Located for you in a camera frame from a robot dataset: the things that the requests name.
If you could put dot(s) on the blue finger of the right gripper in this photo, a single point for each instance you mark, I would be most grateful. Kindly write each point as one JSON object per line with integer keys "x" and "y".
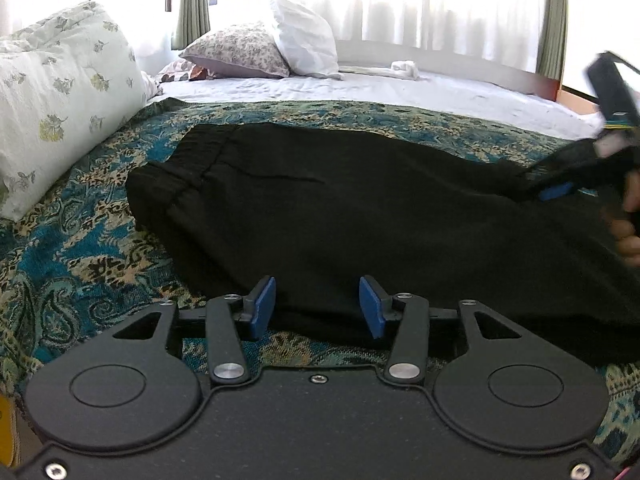
{"x": 556, "y": 191}

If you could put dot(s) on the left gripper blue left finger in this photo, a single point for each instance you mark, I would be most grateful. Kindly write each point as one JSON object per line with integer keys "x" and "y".
{"x": 229, "y": 320}

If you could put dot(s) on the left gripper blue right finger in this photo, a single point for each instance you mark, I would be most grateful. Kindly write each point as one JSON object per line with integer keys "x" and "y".
{"x": 403, "y": 320}

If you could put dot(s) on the black pants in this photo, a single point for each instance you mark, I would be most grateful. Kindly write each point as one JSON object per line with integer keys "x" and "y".
{"x": 319, "y": 209}

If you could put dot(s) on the person right hand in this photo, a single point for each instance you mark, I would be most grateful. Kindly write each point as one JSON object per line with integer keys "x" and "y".
{"x": 617, "y": 219}

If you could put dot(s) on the green curtain right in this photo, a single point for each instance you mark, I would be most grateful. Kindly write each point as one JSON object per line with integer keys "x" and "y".
{"x": 552, "y": 40}

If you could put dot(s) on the green curtain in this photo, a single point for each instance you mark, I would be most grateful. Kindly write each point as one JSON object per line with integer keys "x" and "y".
{"x": 192, "y": 22}
{"x": 552, "y": 40}

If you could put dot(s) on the teal paisley bedspread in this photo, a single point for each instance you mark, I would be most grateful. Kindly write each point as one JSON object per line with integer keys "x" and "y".
{"x": 75, "y": 264}

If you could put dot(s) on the small white rolled cloth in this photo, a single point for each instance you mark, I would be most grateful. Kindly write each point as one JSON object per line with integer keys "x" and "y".
{"x": 404, "y": 70}

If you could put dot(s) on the white bed sheet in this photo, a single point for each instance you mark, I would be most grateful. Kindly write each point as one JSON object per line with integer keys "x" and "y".
{"x": 428, "y": 92}

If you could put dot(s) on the white blue patterned cloth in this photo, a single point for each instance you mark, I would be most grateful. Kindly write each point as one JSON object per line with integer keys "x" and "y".
{"x": 179, "y": 70}

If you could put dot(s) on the floral purple pillow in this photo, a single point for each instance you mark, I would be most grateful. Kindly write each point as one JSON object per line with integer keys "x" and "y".
{"x": 238, "y": 52}

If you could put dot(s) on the large white floral pillow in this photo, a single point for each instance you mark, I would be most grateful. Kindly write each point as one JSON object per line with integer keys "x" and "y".
{"x": 67, "y": 83}

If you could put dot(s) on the green curtain left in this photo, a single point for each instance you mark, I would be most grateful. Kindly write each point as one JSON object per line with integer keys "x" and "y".
{"x": 192, "y": 22}

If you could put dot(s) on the wooden bed frame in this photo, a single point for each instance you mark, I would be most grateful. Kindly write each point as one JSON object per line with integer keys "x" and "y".
{"x": 375, "y": 53}

